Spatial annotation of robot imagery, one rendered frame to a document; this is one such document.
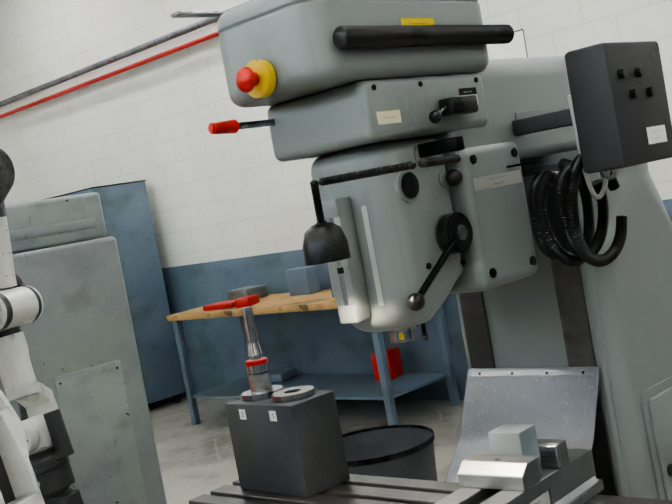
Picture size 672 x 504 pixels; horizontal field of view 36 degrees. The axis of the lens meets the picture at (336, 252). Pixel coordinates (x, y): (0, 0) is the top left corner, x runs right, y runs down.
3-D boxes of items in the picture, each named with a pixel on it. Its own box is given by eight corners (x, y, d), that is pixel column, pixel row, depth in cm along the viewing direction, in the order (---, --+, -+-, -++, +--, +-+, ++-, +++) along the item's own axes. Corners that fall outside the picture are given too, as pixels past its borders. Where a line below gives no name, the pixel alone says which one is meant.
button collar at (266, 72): (270, 94, 161) (263, 56, 161) (246, 101, 166) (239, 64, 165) (280, 93, 163) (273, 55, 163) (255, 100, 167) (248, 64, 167)
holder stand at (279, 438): (307, 498, 202) (288, 399, 201) (239, 489, 218) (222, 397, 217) (350, 479, 210) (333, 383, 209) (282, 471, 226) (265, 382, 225)
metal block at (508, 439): (525, 469, 166) (518, 433, 166) (493, 467, 170) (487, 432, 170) (541, 459, 170) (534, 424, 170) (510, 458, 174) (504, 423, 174)
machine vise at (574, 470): (498, 565, 150) (486, 492, 150) (418, 555, 160) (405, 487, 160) (606, 487, 177) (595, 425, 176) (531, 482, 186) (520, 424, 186)
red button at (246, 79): (251, 89, 160) (246, 64, 160) (234, 95, 163) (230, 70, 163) (266, 88, 162) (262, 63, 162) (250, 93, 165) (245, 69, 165)
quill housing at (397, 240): (413, 333, 169) (379, 141, 167) (325, 337, 184) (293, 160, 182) (480, 309, 183) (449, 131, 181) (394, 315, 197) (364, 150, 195)
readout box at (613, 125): (630, 166, 169) (609, 40, 168) (582, 174, 176) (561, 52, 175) (684, 155, 184) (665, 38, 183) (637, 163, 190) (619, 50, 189)
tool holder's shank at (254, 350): (263, 358, 215) (253, 306, 214) (248, 361, 215) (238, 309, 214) (263, 356, 218) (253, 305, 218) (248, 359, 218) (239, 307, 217)
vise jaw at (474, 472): (524, 491, 160) (520, 466, 160) (459, 487, 168) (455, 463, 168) (543, 479, 164) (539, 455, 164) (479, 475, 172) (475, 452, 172)
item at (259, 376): (273, 390, 215) (268, 363, 214) (251, 394, 214) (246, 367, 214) (272, 386, 219) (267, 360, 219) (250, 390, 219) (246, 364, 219)
